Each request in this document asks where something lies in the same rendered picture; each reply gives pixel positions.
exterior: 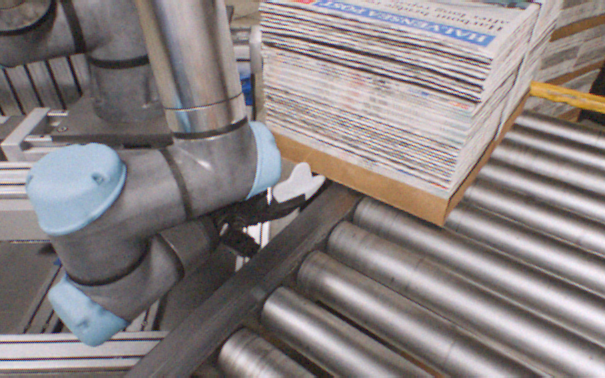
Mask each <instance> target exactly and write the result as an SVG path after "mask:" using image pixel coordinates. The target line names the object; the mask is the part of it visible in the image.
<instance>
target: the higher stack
mask: <svg viewBox="0 0 605 378"><path fill-rule="evenodd" d="M599 4H600V6H599V8H598V9H597V11H595V14H594V15H593V16H594V17H596V19H597V17H598V16H601V15H604V14H605V0H601V1H600V3H599ZM585 30H587V32H588V33H587V34H588V35H587V36H586V39H585V40H584V42H583V43H581V46H580V49H579V51H578V53H577V57H576V58H577V60H576V62H575V65H574V66H573V70H572V71H571V72H574V71H576V70H579V69H582V67H585V66H587V65H590V64H592V63H596V62H598V61H601V60H603V59H604V57H605V24H602V25H599V26H596V27H592V28H588V29H585ZM599 72H600V70H599V69H597V70H594V71H591V72H589V73H586V74H584V75H582V76H578V77H576V78H574V79H571V81H568V82H566V83H564V84H565V85H564V88H567V89H573V90H577V91H582V93H586V94H589V89H590V86H591V84H593V82H594V81H595V79H596V78H597V76H598V74H599ZM574 108H576V107H575V106H571V105H566V103H562V102H558V103H557V106H556V107H555V109H554V111H553V114H552V115H553V117H558V115H561V114H563V113H565V112H567V111H569V110H572V109H574ZM578 114H579V112H577V113H575V114H573V115H571V117H568V118H566V119H565V120H569V121H573V122H576V120H577V118H578Z"/></svg>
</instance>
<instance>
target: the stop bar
mask: <svg viewBox="0 0 605 378"><path fill-rule="evenodd" d="M531 82H532V83H531V85H530V86H532V89H531V92H530V95H531V96H535V97H540V98H544V99H548V100H553V101H557V102H562V103H566V105H571V106H575V107H578V108H583V109H587V110H591V111H596V112H600V113H605V97H600V96H596V95H590V94H586V93H582V91H577V90H573V89H567V88H563V87H558V86H554V85H550V84H545V83H540V82H535V81H531Z"/></svg>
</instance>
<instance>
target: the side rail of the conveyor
mask: <svg viewBox="0 0 605 378"><path fill-rule="evenodd" d="M365 196H367V194H364V193H362V192H359V191H356V190H354V188H352V187H349V186H346V185H344V184H341V183H339V182H337V181H335V182H333V183H332V184H331V185H330V186H329V187H327V188H326V190H325V191H324V192H323V193H322V194H320V195H319V196H318V197H317V198H316V199H314V200H313V201H312V202H311V204H310V205H309V206H308V207H306V208H305V209H304V210H303V211H301V212H300V213H299V214H298V215H297V216H296V218H295V219H293V220H292V221H291V222H289V223H288V224H287V225H286V226H285V227H284V228H283V229H282V231H281V232H279V233H278V234H276V235H275V236H274V237H273V238H272V239H271V240H270V241H269V242H268V244H266V245H265V246H263V247H262V248H261V249H260V250H259V251H258V252H257V253H256V254H255V256H253V257H252V258H250V259H249V260H248V261H247V262H246V263H245V264H244V265H243V266H241V268H240V269H239V270H237V271H236V272H235V273H234V274H233V275H232V276H231V277H229V278H228V280H227V281H225V282H224V283H223V284H222V285H221V286H220V287H219V288H217V289H216V291H215V292H214V293H212V294H211V295H210V296H209V297H208V298H207V299H205V300H204V301H203V303H202V304H201V305H199V306H198V307H197V308H196V309H194V310H193V311H192V312H191V314H190V315H189V316H188V317H186V318H185V319H184V320H182V321H181V322H180V323H179V325H178V326H177V327H176V328H174V329H173V330H171V331H170V332H169V333H168V334H167V336H166V337H165V338H164V339H163V340H161V341H159V342H158V343H157V344H156V345H155V347H154V348H153V349H152V350H151V351H150V352H147V353H146V354H145V355H144V357H143V358H142V359H141V360H140V361H139V362H137V363H136V364H134V365H133V366H132V368H131V369H130V370H129V371H128V372H126V373H125V374H124V375H123V376H121V377H120V378H224V377H223V376H222V375H220V374H218V373H217V369H216V363H217V358H218V355H219V353H221V351H222V349H223V347H224V345H225V344H226V342H227V341H228V340H229V339H230V336H231V335H233V334H235V333H236V332H237V331H239V330H240V329H243V328H249V329H250V330H252V331H253V332H254V333H257V334H258V335H260V336H261V337H262V339H264V340H265V341H267V342H268V343H270V344H272V345H273V346H275V347H276V348H277V347H278V346H279V344H280V343H282V342H283V340H280V339H279V337H277V336H276V335H274V334H273V333H272V332H270V331H268V330H266V329H265V328H263V326H262V325H261V321H260V318H261V312H262V309H263V307H264V305H265V302H266V300H267V299H269V297H270V296H271V295H272V294H273V293H274V291H275V290H276V289H277V288H279V287H282V286H287V287H289V288H291V289H292V290H295V291H296V293H298V294H300V295H301V296H303V297H305V298H307V299H309V300H311V301H312V302H315V301H316V300H317V299H316V298H315V297H313V296H311V295H310V294H308V293H305V291H304V290H302V289H300V288H299V287H298V286H297V275H298V272H299V270H300V266H301V264H302V263H303V261H304V260H305V259H306V257H308V255H309V254H310V253H312V252H313V251H316V250H318V251H321V252H323V253H325V254H326V256H328V257H330V256H329V254H328V253H327V244H328V240H329V237H330V235H331V233H332V231H333V229H335V227H336V226H337V225H338V224H339V223H340V222H342V221H348V222H350V223H352V224H353V218H354V212H355V210H356V207H357V206H358V204H359V201H361V200H362V199H363V198H364V197H365ZM330 258H332V257H330ZM332 259H335V258H332ZM335 260H337V259H335ZM337 261H339V260H337ZM339 262H340V263H342V264H344V263H343V262H341V261H339ZM344 265H347V264H344Z"/></svg>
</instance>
